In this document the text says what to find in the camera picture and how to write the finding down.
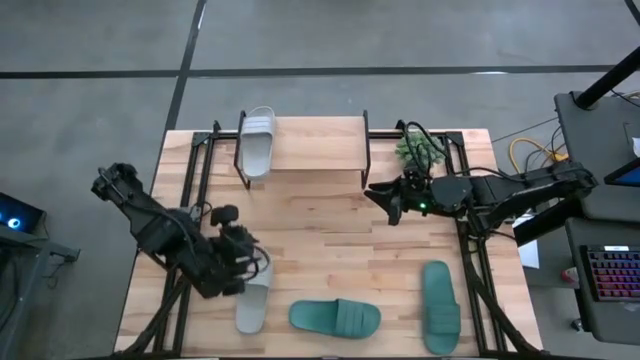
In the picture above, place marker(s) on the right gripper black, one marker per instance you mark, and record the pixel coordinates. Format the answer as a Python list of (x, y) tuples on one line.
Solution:
[(417, 192)]

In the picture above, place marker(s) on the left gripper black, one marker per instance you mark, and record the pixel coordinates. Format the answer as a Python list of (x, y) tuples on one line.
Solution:
[(225, 265)]

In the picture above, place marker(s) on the light grey rubber slide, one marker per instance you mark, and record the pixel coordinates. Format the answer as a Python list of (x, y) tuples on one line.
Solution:
[(257, 155), (252, 310)]

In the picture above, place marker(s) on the wooden shelf with black frame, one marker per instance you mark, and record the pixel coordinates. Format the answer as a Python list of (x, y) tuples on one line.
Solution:
[(320, 145)]

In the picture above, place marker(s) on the green rubber slide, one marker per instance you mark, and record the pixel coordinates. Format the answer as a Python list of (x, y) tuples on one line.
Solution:
[(440, 290), (320, 317)]

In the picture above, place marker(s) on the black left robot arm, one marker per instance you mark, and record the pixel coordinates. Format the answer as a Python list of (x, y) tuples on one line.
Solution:
[(145, 220)]

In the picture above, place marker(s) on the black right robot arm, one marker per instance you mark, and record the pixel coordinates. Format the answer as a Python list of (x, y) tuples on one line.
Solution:
[(525, 187)]

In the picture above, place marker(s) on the green succulent in patterned pot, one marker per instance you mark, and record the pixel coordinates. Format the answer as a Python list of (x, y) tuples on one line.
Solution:
[(437, 152)]

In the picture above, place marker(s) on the white paper sheet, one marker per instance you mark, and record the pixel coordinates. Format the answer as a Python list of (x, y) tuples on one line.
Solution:
[(530, 255)]

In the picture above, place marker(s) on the black diagonal beam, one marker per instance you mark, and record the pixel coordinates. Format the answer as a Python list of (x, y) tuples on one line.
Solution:
[(545, 222)]

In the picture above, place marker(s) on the grey metal stand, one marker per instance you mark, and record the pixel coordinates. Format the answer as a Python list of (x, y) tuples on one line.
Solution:
[(50, 249)]

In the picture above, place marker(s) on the small red object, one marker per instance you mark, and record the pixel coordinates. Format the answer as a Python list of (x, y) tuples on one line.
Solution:
[(570, 275)]

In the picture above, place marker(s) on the large grey desk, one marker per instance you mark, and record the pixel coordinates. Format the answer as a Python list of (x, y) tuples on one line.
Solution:
[(590, 150)]

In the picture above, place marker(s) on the computer case with blue light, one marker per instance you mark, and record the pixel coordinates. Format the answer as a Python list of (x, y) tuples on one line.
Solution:
[(20, 215)]

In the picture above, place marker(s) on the black desk castor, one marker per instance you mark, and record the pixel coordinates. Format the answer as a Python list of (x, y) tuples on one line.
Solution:
[(577, 325)]

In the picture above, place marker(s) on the tablet with blue screen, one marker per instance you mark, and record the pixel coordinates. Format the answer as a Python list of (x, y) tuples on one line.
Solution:
[(627, 176)]

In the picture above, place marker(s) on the backlit computer keyboard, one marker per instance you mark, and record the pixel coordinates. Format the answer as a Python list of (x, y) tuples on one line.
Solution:
[(615, 272)]

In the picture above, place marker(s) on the black round pole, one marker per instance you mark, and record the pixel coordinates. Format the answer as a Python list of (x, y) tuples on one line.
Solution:
[(605, 80)]

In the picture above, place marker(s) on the small white paper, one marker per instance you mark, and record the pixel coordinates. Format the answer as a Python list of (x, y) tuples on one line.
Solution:
[(636, 146)]

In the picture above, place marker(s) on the grey desk with keyboard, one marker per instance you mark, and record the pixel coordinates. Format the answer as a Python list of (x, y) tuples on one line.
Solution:
[(615, 325)]

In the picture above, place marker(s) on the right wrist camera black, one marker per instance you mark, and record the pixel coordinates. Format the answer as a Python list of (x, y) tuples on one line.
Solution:
[(393, 215)]

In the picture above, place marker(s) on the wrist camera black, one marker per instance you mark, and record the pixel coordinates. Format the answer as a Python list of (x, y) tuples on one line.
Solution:
[(225, 215), (393, 215)]

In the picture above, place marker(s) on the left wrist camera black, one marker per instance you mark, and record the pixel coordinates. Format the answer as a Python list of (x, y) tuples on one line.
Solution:
[(225, 215)]

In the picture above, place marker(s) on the black aluminium rig frame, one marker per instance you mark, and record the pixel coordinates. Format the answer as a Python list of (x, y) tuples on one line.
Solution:
[(227, 135)]

